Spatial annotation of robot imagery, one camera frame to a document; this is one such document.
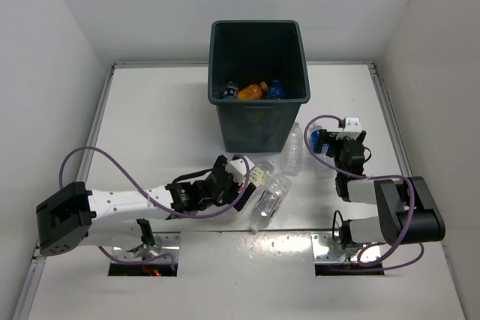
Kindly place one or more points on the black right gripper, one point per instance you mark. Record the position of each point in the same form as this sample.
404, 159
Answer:
325, 138

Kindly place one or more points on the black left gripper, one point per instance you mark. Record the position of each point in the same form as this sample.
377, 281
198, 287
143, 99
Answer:
249, 189

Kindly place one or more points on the apple label clear bottle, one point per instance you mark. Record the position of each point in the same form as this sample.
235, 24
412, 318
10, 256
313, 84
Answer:
260, 174

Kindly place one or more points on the clear bottle red blue label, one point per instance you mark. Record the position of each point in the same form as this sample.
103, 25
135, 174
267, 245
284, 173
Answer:
267, 205

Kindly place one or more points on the clear ribbed bottle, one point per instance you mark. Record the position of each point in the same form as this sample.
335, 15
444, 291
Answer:
292, 154

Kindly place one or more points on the blue label water bottle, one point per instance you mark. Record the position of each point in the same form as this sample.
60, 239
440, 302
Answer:
276, 91

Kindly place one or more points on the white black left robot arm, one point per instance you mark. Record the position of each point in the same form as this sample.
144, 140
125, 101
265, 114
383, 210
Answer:
77, 216

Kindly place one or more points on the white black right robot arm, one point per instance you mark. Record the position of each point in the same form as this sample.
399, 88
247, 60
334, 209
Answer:
397, 207

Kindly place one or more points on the dark green plastic bin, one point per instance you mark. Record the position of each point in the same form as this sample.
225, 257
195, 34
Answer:
247, 52

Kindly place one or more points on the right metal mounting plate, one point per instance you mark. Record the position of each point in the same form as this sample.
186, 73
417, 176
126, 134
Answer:
327, 252

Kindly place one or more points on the metal mounting plate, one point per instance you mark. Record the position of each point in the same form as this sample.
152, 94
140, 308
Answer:
164, 251
327, 252

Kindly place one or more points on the orange juice bottle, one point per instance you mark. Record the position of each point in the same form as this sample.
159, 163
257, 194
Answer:
253, 92

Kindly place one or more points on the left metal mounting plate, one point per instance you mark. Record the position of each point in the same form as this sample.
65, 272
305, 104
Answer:
164, 251

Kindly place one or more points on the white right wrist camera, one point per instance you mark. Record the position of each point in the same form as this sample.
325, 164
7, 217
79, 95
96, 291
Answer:
350, 128

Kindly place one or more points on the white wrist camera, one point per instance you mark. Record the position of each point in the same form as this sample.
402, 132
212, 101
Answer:
239, 169
350, 128

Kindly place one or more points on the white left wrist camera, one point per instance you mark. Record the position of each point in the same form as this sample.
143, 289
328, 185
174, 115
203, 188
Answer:
239, 169

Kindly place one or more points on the right aluminium frame rail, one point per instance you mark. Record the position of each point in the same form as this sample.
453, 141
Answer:
390, 120

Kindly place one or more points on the aluminium frame rail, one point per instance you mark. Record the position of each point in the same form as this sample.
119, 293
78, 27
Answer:
157, 64
390, 120
38, 262

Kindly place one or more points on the back aluminium frame rail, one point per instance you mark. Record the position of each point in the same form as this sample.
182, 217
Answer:
157, 64

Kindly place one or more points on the left aluminium frame rail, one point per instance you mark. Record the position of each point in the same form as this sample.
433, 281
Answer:
38, 262

